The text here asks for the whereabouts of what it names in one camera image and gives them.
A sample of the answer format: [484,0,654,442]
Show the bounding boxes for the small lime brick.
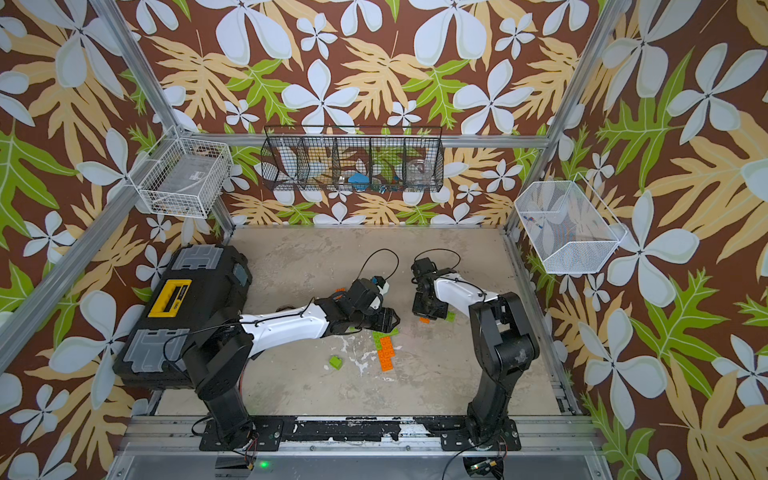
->
[329,356,343,370]

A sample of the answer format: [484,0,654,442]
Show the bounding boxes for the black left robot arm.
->
[178,276,400,452]

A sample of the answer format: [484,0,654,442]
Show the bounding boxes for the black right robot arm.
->
[411,257,540,449]

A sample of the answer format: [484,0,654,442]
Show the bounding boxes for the blue object in basket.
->
[347,173,370,192]

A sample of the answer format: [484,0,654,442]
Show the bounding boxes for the white mesh basket right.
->
[514,180,628,276]

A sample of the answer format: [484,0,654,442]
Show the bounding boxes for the black yellow toolbox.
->
[113,245,253,390]

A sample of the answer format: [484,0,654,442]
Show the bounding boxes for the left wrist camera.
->
[371,276,389,295]

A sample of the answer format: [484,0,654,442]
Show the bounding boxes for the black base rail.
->
[251,415,522,452]

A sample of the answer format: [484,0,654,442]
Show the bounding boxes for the black wire basket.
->
[258,125,445,193]

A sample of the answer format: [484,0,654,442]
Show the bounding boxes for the white wire basket left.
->
[132,129,233,219]

